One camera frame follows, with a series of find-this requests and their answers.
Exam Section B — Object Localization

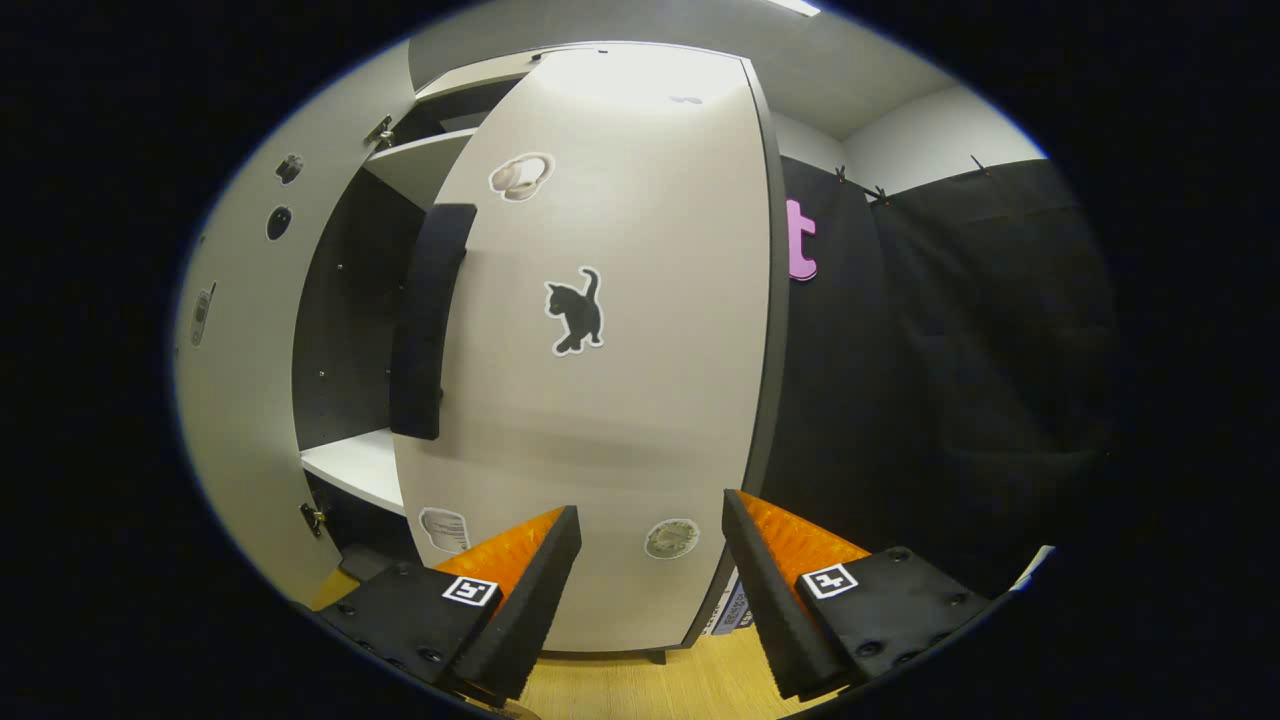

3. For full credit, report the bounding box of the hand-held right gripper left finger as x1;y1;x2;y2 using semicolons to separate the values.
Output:
320;505;583;706

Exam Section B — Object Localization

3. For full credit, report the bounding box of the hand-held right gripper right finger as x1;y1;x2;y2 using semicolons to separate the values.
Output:
722;488;991;701

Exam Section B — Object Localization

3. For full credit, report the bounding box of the white cabinet with dark interior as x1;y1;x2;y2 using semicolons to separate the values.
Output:
292;45;601;591

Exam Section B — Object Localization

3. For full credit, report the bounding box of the black backdrop cloth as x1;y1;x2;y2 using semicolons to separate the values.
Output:
758;155;1117;601

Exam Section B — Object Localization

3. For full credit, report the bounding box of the black door handle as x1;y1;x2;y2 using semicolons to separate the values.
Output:
389;203;479;442

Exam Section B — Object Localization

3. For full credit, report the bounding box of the white printed card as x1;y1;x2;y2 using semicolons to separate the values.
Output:
702;568;754;638

